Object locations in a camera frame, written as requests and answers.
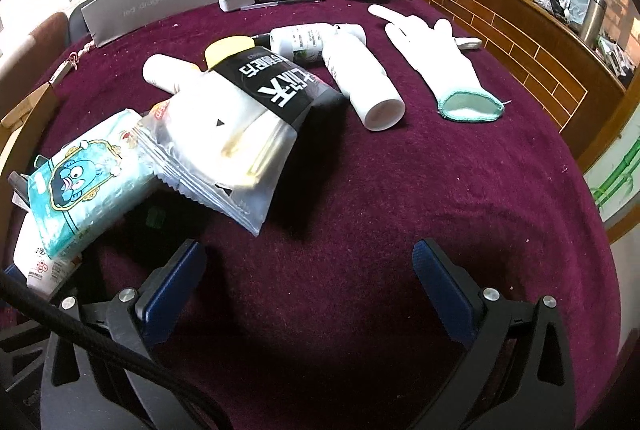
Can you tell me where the clear snack packet black label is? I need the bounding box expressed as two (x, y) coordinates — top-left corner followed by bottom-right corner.
(135, 44), (348, 238)

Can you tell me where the white bottle red label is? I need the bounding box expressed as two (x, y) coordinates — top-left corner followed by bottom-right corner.
(12, 210), (83, 303)

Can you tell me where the white work glove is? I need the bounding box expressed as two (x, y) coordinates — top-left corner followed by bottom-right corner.
(367, 4), (506, 123)

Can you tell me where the blue cartoon tissue pack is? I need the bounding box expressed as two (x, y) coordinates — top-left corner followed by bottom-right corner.
(27, 109), (157, 261)

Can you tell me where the yellow plastic item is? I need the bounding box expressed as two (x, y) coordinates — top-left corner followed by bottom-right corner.
(204, 35), (257, 71)

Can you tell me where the black braided cable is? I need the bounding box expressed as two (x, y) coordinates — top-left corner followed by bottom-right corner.
(0, 267), (216, 430)

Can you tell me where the steel cup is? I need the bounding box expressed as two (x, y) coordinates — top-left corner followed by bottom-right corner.
(580, 0), (608, 48)

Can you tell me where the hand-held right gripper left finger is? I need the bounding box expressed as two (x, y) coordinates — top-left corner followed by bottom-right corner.
(40, 237), (208, 430)

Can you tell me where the wooden cabinet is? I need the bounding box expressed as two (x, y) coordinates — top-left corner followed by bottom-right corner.
(385, 0), (640, 161)

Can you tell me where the white bottle green label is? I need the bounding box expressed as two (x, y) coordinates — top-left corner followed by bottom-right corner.
(269, 25), (335, 63)

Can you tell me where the green bamboo wall poster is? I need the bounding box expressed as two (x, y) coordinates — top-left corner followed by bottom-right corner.
(585, 130), (640, 221)

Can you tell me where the large white tube bottle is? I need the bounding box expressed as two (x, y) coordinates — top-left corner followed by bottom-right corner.
(321, 24), (407, 132)

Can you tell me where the white bottle black text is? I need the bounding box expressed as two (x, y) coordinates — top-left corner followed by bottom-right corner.
(142, 54), (201, 93)

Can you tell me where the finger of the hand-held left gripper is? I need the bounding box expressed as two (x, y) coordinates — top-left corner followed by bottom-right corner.
(0, 260), (31, 291)
(7, 170), (36, 213)

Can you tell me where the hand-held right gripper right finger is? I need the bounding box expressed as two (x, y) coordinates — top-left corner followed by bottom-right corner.
(412, 238), (589, 430)

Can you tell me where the black marker green cap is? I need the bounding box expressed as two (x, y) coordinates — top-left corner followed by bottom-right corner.
(142, 205), (168, 231)

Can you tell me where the brown cardboard tray box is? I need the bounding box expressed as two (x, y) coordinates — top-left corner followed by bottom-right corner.
(0, 82), (63, 191)

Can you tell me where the pink key charm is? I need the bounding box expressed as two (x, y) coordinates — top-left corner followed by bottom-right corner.
(67, 37), (96, 66)

